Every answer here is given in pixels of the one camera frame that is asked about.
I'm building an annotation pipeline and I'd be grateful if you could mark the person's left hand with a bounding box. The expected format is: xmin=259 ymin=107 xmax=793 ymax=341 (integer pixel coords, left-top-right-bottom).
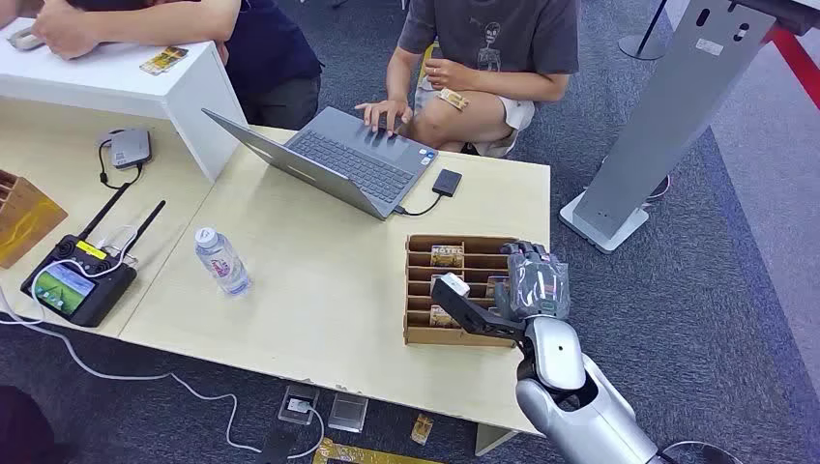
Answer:
xmin=423 ymin=57 xmax=479 ymax=93
xmin=32 ymin=6 xmax=101 ymax=61

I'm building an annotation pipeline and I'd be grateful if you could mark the white desk riser shelf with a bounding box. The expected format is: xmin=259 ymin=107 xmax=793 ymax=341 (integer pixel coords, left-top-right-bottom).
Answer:
xmin=0 ymin=16 xmax=249 ymax=184

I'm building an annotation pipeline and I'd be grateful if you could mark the black external drive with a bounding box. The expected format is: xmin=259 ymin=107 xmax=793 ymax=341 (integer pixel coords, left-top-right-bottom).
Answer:
xmin=431 ymin=168 xmax=463 ymax=198

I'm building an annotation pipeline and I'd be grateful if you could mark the wooden holder with gold tape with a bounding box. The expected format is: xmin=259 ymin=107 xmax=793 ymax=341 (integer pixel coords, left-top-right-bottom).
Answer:
xmin=0 ymin=169 xmax=70 ymax=271

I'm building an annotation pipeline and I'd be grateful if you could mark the thin pink white cable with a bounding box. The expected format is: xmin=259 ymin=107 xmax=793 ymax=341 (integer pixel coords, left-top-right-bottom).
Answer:
xmin=643 ymin=174 xmax=672 ymax=208

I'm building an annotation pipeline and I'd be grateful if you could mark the grey phone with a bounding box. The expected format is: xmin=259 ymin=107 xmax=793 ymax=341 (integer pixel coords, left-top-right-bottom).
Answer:
xmin=7 ymin=26 xmax=44 ymax=52

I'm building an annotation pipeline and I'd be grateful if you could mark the white table leg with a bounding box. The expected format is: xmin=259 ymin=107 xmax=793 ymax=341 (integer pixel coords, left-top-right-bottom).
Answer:
xmin=474 ymin=422 xmax=519 ymax=457

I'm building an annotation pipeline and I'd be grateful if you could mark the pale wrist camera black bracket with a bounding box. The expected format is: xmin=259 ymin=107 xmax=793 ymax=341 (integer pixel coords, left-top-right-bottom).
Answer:
xmin=430 ymin=273 xmax=528 ymax=341

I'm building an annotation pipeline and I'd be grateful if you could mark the grey floor socket plate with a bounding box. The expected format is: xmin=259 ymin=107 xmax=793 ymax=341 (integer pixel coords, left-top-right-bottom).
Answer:
xmin=327 ymin=391 xmax=369 ymax=434

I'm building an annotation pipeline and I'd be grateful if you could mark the black pole round base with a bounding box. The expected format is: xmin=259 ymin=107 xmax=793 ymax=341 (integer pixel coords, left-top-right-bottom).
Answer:
xmin=618 ymin=0 xmax=671 ymax=62

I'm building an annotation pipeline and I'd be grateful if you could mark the black drive cable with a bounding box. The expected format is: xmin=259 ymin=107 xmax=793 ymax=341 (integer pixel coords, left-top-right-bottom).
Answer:
xmin=392 ymin=191 xmax=445 ymax=218

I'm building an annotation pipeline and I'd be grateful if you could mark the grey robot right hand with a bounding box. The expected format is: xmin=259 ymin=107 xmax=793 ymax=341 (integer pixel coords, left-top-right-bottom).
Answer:
xmin=493 ymin=240 xmax=571 ymax=324

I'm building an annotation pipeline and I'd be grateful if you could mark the grey open laptop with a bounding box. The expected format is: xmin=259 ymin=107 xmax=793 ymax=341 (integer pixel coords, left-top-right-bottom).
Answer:
xmin=201 ymin=105 xmax=440 ymax=221

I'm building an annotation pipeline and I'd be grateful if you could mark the clear plastic water bottle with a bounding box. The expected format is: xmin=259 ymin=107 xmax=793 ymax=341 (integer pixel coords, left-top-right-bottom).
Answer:
xmin=194 ymin=227 xmax=251 ymax=298

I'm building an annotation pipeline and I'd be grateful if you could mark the black remote controller with screen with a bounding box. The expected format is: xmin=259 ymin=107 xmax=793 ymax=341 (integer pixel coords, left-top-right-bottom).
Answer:
xmin=20 ymin=182 xmax=166 ymax=329

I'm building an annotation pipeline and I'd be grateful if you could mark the black power adapter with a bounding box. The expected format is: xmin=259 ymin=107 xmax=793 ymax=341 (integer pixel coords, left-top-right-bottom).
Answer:
xmin=259 ymin=427 xmax=303 ymax=464

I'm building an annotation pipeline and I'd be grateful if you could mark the gold tape frame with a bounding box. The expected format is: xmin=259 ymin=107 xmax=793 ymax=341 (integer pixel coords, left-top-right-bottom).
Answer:
xmin=312 ymin=438 xmax=443 ymax=464

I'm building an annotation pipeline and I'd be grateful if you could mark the wooden slotted card holder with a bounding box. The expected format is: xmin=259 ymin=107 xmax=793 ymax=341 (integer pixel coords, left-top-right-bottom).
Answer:
xmin=403 ymin=234 xmax=521 ymax=349

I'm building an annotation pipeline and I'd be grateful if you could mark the grey slanted kiosk stand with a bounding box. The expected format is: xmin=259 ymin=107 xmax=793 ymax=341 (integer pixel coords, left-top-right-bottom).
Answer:
xmin=559 ymin=0 xmax=777 ymax=255

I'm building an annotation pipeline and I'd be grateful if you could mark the grey rounded hub box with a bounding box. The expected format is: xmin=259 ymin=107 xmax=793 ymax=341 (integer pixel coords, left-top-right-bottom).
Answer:
xmin=109 ymin=129 xmax=153 ymax=171

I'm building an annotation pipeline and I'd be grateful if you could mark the person's right hand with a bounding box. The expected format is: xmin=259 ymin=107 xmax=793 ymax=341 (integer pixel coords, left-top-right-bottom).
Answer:
xmin=354 ymin=99 xmax=415 ymax=137

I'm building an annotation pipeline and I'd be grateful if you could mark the person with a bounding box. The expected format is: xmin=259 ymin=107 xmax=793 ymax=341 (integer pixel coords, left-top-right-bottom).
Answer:
xmin=354 ymin=0 xmax=581 ymax=160
xmin=0 ymin=0 xmax=324 ymax=131

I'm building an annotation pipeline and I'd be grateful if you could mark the red bar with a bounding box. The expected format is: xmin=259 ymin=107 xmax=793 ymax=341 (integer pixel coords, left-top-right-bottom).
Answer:
xmin=765 ymin=25 xmax=820 ymax=110

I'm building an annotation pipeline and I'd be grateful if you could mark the long white cable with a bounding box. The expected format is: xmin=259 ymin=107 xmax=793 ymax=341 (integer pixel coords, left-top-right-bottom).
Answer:
xmin=0 ymin=223 xmax=326 ymax=461

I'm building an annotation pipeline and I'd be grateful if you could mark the floor socket box with plug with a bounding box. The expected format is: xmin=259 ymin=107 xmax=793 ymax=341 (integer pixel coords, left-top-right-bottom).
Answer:
xmin=278 ymin=383 xmax=320 ymax=426

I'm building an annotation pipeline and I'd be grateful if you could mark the black hub cable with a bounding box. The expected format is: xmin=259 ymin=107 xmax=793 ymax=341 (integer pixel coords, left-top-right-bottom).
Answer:
xmin=97 ymin=130 xmax=143 ymax=191

